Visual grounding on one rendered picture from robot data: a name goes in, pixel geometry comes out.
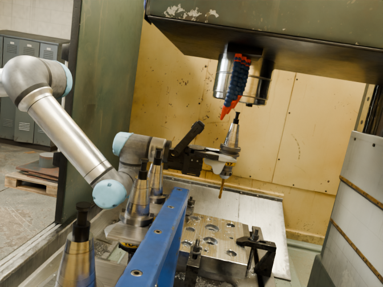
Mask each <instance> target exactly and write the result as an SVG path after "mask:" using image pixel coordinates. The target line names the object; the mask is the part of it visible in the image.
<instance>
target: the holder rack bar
mask: <svg viewBox="0 0 383 287"><path fill-rule="evenodd" d="M188 198H189V189H185V188H180V187H174V188H173V189H172V191H171V193H170V194H169V196H168V198H167V200H166V201H165V203H164V205H163V206H162V208H161V209H160V211H159V213H158V215H157V216H156V218H155V220H154V222H153V223H152V225H151V227H150V228H149V230H148V231H147V233H146V235H145V237H144V238H143V240H142V242H141V243H140V245H139V246H138V248H137V250H136V252H135V253H134V255H133V257H132V258H131V260H130V262H129V264H128V265H127V267H126V269H125V271H124V272H123V274H122V275H121V277H120V279H119V280H118V282H117V284H116V286H115V287H155V285H156V282H157V280H158V277H159V275H160V272H161V269H162V266H163V264H164V261H165V259H166V256H167V254H168V251H169V248H170V246H171V243H172V241H173V238H174V235H175V233H176V230H177V227H178V225H179V222H180V220H181V217H182V214H183V212H184V209H185V206H186V204H187V202H188Z"/></svg>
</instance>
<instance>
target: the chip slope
mask: <svg viewBox="0 0 383 287"><path fill-rule="evenodd" d="M163 187H166V188H172V189H173V188H174V187H180V188H185V189H189V198H188V199H190V196H193V200H195V206H194V212H193V213H196V214H202V215H207V216H212V217H216V218H221V219H226V220H232V221H235V222H240V223H242V224H248V228H249V231H251V232H252V229H251V228H252V226H256V227H260V228H261V230H262V234H263V238H264V240H267V241H271V242H275V244H276V247H277V249H276V255H275V260H274V264H273V267H272V272H273V275H274V278H277V279H280V280H284V281H289V282H291V274H290V265H289V259H288V249H287V240H286V230H285V225H284V215H283V206H282V201H283V198H279V197H275V196H270V195H264V194H258V193H255V192H249V191H244V190H239V189H235V188H229V187H223V191H222V196H221V198H220V199H219V191H220V189H221V186H218V185H214V184H209V183H203V182H198V181H193V180H189V179H183V178H177V177H172V176H168V175H163Z"/></svg>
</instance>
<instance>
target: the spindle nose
mask: <svg viewBox="0 0 383 287"><path fill-rule="evenodd" d="M233 62H234V59H232V58H227V54H219V57H218V63H217V69H216V74H215V79H214V85H213V95H212V97H213V98H215V99H221V100H225V98H226V95H227V90H228V89H229V85H230V83H229V82H230V80H231V79H230V77H231V75H232V74H231V73H232V71H233V70H232V67H233V66H234V65H233ZM250 64H251V65H250V70H249V75H248V79H247V83H246V87H245V91H244V92H243V96H242V97H241V99H240V100H239V103H245V104H251V105H258V106H266V105H267V100H268V98H269V94H270V89H271V84H272V79H273V75H274V70H275V65H276V63H275V62H274V61H271V60H268V59H264V58H260V59H259V60H258V61H251V62H250Z"/></svg>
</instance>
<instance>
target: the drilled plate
mask: <svg viewBox="0 0 383 287"><path fill-rule="evenodd" d="M197 216H198V217H199V218H201V219H199V218H198V217H197ZM203 217H204V218H203ZM191 218H193V219H192V220H191ZM208 218H209V220H207V219H208ZM214 219H215V220H216V221H215V220H214ZM189 221H190V222H189ZM195 221H199V222H195ZM207 223H208V224H207ZM231 223H232V224H231ZM194 224H195V225H194ZM204 224H205V225H206V227H207V229H208V230H207V229H205V225H204ZM214 224H215V225H214ZM226 225H227V226H229V227H227V226H226ZM230 226H231V227H230ZM218 229H219V230H218ZM220 229H221V230H220ZM211 230H213V231H211ZM215 230H218V231H215ZM226 232H228V233H226ZM199 235H200V236H199ZM208 236H209V237H208ZM240 237H244V235H243V226H242V223H240V222H235V221H232V220H226V219H221V218H216V217H212V216H207V215H202V214H196V213H193V214H192V216H190V217H189V216H185V221H184V227H183V231H182V238H181V244H180V251H179V254H178V261H177V265H180V266H183V267H186V266H187V262H188V258H189V253H190V249H191V246H190V245H194V244H195V241H196V239H200V242H199V244H200V246H201V247H203V248H202V250H204V251H202V253H201V259H200V264H199V270H203V271H206V272H211V273H216V274H221V275H224V276H229V277H233V278H238V279H241V280H244V279H245V274H246V269H247V259H246V250H245V246H243V245H240V244H237V243H236V244H235V241H236V239H237V238H240ZM202 238H203V239H202ZM184 239H188V240H191V241H193V242H191V241H186V240H184ZM202 240H203V241H202ZM201 243H202V245H201ZM209 244H211V245H209ZM187 246H188V247H187ZM189 246H190V247H189ZM205 248H206V249H208V248H209V249H208V250H205ZM228 249H229V250H228ZM207 251H208V252H207ZM225 251H227V252H226V253H225ZM228 254H229V255H228ZM230 255H231V256H230Z"/></svg>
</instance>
